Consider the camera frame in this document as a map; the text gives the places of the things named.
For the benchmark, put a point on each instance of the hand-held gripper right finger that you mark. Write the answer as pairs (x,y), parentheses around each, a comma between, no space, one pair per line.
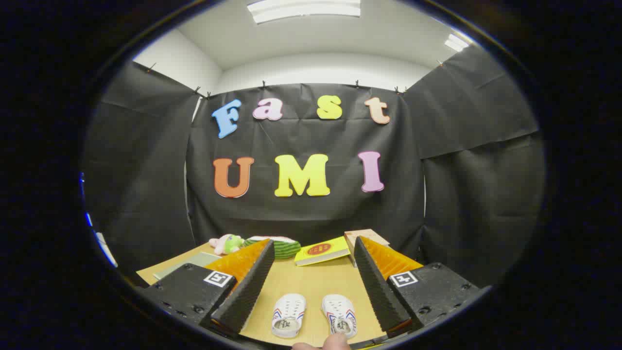
(379,287)

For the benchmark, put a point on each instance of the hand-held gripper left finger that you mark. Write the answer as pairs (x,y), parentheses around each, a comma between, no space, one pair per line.
(250,287)

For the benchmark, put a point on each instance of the white canvas shoe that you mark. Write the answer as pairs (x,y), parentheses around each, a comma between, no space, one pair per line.
(289,311)
(338,311)

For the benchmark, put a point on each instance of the green fabric storage box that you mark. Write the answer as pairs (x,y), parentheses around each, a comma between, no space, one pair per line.
(187,265)

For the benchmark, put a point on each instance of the pink and green plush toy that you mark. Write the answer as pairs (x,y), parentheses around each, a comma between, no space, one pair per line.
(228,244)

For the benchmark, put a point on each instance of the watermelon slice plush toy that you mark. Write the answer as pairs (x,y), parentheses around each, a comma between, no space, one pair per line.
(286,249)

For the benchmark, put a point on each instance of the beige cover book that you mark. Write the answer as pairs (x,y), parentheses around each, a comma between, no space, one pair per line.
(364,236)

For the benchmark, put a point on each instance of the yellow book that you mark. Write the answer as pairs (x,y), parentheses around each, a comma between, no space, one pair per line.
(320,250)

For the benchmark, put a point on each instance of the small ceiling light panel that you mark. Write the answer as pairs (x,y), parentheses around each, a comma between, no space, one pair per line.
(457,43)

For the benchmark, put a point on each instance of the long ceiling light panel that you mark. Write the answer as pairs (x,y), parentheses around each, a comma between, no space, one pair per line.
(303,9)

